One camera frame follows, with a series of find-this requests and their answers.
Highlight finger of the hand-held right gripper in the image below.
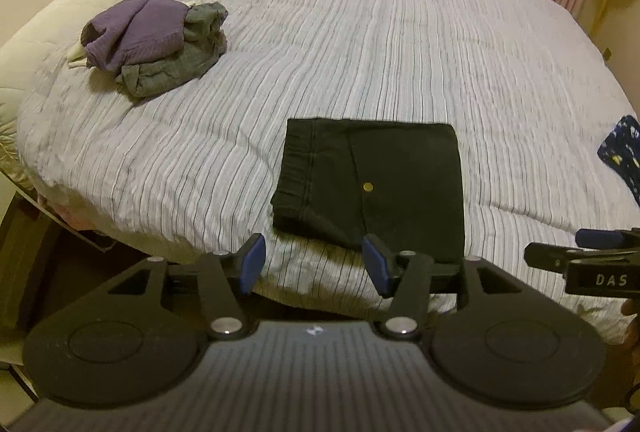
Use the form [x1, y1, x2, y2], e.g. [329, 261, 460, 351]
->
[575, 227, 640, 249]
[524, 242, 616, 274]

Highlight person's right hand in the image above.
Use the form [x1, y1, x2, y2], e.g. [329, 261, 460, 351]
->
[621, 300, 640, 363]

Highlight navy patterned cloth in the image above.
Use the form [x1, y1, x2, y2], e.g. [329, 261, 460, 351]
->
[597, 114, 640, 208]

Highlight grey-green garment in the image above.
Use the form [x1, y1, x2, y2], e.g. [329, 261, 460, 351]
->
[184, 2, 229, 55]

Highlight bed with grey striped bedspread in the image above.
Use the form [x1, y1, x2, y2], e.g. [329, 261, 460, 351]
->
[15, 0, 640, 348]

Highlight black pants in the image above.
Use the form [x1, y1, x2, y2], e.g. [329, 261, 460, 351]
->
[271, 117, 466, 263]

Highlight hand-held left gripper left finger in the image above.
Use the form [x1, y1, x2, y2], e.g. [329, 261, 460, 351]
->
[106, 233, 267, 340]

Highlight floral bed sheet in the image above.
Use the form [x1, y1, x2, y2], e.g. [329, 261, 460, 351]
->
[0, 119, 38, 193]

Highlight grey checked garment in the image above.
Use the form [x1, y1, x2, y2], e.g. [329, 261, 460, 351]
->
[116, 39, 223, 100]

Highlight purple garment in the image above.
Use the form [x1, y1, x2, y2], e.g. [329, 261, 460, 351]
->
[81, 0, 188, 73]

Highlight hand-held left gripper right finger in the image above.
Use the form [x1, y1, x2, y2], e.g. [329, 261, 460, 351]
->
[362, 233, 524, 341]

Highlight white garment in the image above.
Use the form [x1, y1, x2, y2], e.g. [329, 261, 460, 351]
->
[67, 42, 90, 69]

